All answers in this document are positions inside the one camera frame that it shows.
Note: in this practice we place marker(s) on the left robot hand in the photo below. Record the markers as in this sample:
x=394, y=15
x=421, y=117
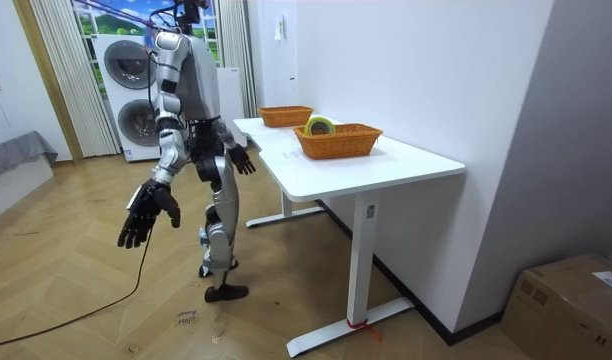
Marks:
x=241, y=159

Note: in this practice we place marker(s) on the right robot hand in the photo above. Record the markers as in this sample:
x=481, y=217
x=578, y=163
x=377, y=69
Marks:
x=145, y=207

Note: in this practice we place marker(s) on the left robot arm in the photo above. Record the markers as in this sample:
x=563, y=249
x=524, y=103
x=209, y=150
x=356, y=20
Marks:
x=225, y=134

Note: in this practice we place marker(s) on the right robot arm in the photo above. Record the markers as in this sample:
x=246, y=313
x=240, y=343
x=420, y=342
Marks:
x=171, y=150

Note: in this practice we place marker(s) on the robot legs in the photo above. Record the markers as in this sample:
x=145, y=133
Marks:
x=226, y=190

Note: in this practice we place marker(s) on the small orange wicker basket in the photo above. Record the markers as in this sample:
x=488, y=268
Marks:
x=284, y=116

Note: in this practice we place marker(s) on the white cabinet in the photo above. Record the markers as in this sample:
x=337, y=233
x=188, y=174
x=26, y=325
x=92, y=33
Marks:
x=231, y=95

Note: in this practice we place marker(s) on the robot body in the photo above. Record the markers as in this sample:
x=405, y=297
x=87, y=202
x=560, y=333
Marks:
x=201, y=85

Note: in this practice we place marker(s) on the yellow-green tape roll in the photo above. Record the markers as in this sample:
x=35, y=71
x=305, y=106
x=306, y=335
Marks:
x=317, y=121

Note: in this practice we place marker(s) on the white desk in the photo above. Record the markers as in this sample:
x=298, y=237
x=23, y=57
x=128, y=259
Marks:
x=336, y=175

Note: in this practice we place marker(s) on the large orange wicker basket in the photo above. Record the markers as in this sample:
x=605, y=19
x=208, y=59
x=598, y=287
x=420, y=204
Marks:
x=343, y=142

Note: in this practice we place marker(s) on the narrow beige curtain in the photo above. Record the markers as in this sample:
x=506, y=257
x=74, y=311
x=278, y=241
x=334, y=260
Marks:
x=236, y=35

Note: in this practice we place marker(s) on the grey bed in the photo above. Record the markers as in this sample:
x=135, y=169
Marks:
x=16, y=150

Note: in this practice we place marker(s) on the white washing machine tower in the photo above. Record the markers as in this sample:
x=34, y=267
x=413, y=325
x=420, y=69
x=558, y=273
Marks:
x=128, y=65

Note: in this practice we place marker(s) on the wide beige curtain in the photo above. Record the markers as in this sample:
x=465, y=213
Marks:
x=76, y=80

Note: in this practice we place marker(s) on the landscape window poster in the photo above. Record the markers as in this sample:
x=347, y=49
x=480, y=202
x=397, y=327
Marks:
x=111, y=22

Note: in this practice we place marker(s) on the brown cardboard box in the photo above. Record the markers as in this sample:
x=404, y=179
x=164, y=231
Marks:
x=566, y=310

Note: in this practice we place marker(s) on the white wall fixture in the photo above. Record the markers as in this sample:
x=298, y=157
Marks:
x=280, y=29

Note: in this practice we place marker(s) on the wooden door frame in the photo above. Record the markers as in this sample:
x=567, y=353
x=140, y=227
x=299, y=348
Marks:
x=48, y=75

